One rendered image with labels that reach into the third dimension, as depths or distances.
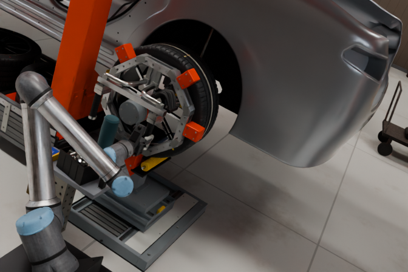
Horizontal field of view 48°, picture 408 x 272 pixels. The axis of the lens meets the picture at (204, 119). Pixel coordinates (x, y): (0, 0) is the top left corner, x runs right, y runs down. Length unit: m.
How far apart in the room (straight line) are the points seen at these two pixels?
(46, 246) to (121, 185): 0.37
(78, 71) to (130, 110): 0.44
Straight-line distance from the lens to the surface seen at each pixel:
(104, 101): 2.75
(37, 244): 1.99
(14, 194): 3.14
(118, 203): 2.96
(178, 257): 3.00
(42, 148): 2.12
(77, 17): 2.69
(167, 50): 2.57
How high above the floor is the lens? 1.93
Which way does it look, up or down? 24 degrees down
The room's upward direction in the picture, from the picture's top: 21 degrees clockwise
